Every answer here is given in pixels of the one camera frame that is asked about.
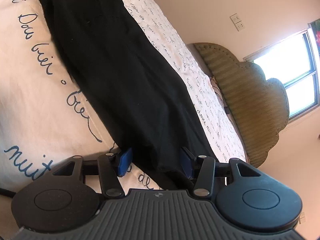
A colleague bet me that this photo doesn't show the black pants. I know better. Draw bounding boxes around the black pants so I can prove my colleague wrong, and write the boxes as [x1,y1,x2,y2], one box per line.
[39,0,214,191]

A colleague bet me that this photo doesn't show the small black device on bed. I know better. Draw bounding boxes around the small black device on bed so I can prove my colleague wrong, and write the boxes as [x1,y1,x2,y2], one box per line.
[224,106,230,114]

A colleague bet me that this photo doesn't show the window with metal frame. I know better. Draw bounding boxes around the window with metal frame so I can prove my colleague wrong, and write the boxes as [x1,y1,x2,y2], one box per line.
[244,28,319,121]

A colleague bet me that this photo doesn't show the white wall socket pair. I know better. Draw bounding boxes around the white wall socket pair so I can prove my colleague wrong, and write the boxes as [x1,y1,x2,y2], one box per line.
[230,14,245,31]

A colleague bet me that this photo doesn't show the white script-print bedspread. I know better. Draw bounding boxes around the white script-print bedspread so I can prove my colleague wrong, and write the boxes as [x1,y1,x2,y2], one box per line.
[1,0,246,192]

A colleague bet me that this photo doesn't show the floral window curtain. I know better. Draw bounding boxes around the floral window curtain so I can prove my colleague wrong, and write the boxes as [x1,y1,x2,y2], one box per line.
[309,19,320,54]

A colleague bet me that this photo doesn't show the olive tufted headboard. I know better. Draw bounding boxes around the olive tufted headboard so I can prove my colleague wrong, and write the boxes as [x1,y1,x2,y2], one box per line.
[194,42,289,167]

